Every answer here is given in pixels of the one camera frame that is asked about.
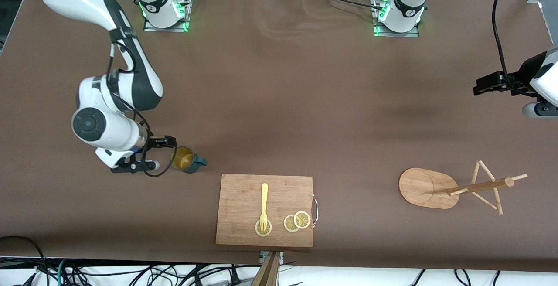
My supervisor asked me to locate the teal mug with yellow inside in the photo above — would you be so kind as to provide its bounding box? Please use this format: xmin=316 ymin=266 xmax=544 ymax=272
xmin=170 ymin=146 xmax=208 ymax=174

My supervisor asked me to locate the wooden mug rack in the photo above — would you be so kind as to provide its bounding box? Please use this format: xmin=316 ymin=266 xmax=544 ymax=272
xmin=398 ymin=160 xmax=528 ymax=216

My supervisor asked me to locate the bamboo cutting board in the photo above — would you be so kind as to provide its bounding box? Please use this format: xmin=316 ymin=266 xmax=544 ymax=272
xmin=215 ymin=174 xmax=319 ymax=248

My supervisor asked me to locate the yellow plastic fork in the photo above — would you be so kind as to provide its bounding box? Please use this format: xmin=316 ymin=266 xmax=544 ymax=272
xmin=259 ymin=183 xmax=269 ymax=232

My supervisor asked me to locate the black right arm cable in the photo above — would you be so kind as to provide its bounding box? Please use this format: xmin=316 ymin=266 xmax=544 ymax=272
xmin=107 ymin=37 xmax=178 ymax=178

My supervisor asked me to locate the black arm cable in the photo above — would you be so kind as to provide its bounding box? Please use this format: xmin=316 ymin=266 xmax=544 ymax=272
xmin=107 ymin=37 xmax=178 ymax=178
xmin=492 ymin=0 xmax=519 ymax=90

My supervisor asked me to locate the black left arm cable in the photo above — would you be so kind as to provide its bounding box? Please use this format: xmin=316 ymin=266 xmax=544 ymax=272
xmin=492 ymin=0 xmax=519 ymax=90

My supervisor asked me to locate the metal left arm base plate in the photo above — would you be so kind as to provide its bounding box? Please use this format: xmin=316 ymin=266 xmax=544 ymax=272
xmin=373 ymin=0 xmax=420 ymax=38

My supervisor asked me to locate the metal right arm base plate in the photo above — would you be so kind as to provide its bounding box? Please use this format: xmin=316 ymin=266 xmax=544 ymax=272
xmin=143 ymin=0 xmax=193 ymax=33

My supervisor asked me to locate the black looped cable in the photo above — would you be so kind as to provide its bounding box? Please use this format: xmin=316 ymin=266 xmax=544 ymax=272
xmin=0 ymin=235 xmax=49 ymax=286

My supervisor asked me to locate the metal bracket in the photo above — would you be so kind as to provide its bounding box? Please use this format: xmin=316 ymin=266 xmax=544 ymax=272
xmin=259 ymin=251 xmax=284 ymax=265

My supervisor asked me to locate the wooden post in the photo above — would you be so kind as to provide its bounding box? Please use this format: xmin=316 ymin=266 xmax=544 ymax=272
xmin=251 ymin=251 xmax=280 ymax=286

